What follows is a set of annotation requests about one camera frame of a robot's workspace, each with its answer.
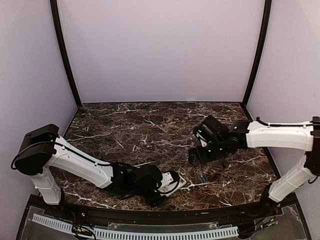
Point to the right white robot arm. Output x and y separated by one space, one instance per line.
301 136

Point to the left black frame post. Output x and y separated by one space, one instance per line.
63 52

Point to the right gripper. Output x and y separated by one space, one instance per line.
193 156

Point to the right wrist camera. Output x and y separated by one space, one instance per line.
210 130

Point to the black frame post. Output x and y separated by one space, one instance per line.
63 52
259 52

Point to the blue battery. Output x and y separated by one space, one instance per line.
202 178

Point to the right black frame post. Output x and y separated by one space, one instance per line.
259 52

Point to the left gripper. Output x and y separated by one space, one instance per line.
155 200

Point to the white slotted cable duct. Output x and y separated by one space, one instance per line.
121 231

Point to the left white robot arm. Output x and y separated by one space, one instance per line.
43 148

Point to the white remote control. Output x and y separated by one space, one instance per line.
171 183

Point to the black front rail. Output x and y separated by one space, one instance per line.
244 214

